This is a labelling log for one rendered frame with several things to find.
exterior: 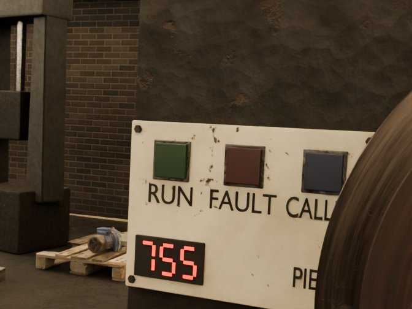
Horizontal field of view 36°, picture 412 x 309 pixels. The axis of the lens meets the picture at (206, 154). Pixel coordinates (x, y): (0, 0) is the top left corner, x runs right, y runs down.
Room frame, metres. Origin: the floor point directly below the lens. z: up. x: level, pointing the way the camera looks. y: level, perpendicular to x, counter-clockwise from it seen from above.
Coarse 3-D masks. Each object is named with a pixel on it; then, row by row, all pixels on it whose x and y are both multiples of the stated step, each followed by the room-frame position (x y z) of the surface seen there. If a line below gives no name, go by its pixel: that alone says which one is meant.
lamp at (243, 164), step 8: (232, 152) 0.62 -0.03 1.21; (240, 152) 0.62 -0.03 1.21; (248, 152) 0.61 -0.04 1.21; (256, 152) 0.61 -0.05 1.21; (232, 160) 0.62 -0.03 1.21; (240, 160) 0.62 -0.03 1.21; (248, 160) 0.61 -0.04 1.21; (256, 160) 0.61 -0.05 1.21; (232, 168) 0.62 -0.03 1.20; (240, 168) 0.62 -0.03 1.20; (248, 168) 0.61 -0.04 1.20; (256, 168) 0.61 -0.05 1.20; (232, 176) 0.62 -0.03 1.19; (240, 176) 0.62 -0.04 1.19; (248, 176) 0.61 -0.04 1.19; (256, 176) 0.61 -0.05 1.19; (248, 184) 0.61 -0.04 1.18; (256, 184) 0.61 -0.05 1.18
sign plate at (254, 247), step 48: (144, 144) 0.66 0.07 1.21; (192, 144) 0.64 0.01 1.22; (240, 144) 0.62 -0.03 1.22; (288, 144) 0.60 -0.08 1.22; (336, 144) 0.59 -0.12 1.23; (144, 192) 0.66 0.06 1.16; (192, 192) 0.64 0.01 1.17; (240, 192) 0.62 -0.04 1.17; (288, 192) 0.60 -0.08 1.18; (144, 240) 0.66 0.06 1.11; (192, 240) 0.64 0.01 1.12; (240, 240) 0.62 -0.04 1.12; (288, 240) 0.60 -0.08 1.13; (144, 288) 0.66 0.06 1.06; (192, 288) 0.64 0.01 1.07; (240, 288) 0.62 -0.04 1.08; (288, 288) 0.60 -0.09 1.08
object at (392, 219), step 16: (400, 192) 0.42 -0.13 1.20; (400, 208) 0.42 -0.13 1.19; (384, 224) 0.42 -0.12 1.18; (400, 224) 0.42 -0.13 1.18; (384, 240) 0.42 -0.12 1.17; (400, 240) 0.42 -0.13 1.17; (368, 256) 0.43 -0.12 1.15; (384, 256) 0.42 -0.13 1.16; (400, 256) 0.42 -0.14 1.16; (368, 272) 0.43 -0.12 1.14; (384, 272) 0.42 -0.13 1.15; (400, 272) 0.42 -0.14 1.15; (368, 288) 0.43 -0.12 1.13; (384, 288) 0.42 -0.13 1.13; (400, 288) 0.42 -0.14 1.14; (368, 304) 0.43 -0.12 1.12; (384, 304) 0.42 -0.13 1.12; (400, 304) 0.41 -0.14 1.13
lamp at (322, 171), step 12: (312, 156) 0.59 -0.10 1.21; (324, 156) 0.59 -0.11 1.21; (336, 156) 0.58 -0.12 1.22; (312, 168) 0.59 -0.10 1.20; (324, 168) 0.59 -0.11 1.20; (336, 168) 0.58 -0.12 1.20; (312, 180) 0.59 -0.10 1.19; (324, 180) 0.59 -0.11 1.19; (336, 180) 0.58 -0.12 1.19; (336, 192) 0.58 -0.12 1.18
